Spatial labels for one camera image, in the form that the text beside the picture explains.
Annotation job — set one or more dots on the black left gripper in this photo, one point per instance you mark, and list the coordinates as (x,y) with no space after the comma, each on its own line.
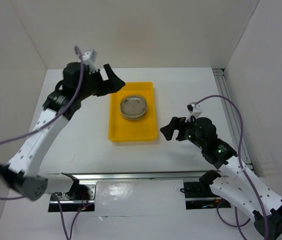
(113,84)

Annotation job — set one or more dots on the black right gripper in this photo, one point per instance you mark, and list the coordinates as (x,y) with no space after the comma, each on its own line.
(168,130)

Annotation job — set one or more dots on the grey glass plate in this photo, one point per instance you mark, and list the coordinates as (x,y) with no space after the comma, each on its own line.
(133,103)

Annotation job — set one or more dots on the cream plate with calligraphy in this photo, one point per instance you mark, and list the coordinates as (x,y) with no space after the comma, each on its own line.
(132,115)

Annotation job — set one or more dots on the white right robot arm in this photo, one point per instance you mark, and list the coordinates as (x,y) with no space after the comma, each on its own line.
(231,180)

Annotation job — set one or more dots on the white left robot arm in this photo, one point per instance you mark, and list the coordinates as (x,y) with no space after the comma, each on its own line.
(21,173)

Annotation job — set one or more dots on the yellow plastic bin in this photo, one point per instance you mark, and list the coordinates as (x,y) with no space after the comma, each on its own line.
(140,130)

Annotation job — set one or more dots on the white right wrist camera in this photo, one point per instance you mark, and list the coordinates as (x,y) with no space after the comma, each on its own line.
(194,112)

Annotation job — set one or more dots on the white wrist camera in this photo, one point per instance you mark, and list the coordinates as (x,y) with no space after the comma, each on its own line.
(194,112)
(89,57)

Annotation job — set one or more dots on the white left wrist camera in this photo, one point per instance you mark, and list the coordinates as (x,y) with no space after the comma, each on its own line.
(89,57)

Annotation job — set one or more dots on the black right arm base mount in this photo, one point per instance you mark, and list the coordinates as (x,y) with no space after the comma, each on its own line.
(196,198)

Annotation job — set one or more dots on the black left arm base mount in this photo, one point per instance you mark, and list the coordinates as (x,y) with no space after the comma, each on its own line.
(69,194)

